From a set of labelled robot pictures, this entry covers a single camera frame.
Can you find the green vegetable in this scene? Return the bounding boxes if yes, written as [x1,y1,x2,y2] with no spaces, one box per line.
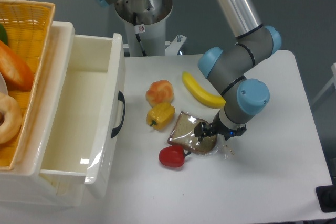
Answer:
[0,24,8,45]

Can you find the white plastic drawer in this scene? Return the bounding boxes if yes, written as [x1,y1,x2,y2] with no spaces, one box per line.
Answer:
[40,34,125,198]

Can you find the white frame at right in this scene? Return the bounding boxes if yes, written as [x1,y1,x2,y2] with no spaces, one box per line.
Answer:
[311,63,335,110]

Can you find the black device at edge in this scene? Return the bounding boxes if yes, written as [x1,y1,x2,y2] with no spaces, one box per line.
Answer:
[316,185,335,213]

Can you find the yellow bell pepper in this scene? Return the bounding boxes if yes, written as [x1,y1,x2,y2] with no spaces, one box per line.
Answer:
[146,102,175,131]

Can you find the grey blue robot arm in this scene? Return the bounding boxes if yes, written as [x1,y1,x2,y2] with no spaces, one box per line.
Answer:
[96,0,281,141]

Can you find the yellow banana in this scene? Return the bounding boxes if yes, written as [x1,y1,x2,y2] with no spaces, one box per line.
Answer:
[182,71,226,109]

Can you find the orange baguette loaf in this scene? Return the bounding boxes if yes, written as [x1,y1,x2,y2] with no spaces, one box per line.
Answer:
[1,41,34,91]

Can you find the black drawer handle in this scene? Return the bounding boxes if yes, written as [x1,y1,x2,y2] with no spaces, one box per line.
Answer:
[111,91,126,139]

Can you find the black pedestal cable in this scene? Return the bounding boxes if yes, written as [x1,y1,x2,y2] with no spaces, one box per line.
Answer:
[133,11,148,57]

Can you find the red bell pepper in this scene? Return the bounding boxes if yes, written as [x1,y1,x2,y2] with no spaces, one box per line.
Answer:
[159,145,192,168]

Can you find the toast slice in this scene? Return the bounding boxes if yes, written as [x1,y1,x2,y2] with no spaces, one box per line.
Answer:
[167,111,236,159]

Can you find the yellow wicker basket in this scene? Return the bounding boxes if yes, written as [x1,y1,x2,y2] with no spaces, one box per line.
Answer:
[1,0,55,171]

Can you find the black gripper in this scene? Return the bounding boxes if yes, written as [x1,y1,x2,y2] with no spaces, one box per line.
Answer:
[194,122,247,142]

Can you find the beige bagel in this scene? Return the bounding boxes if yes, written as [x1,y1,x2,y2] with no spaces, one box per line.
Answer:
[1,93,23,144]

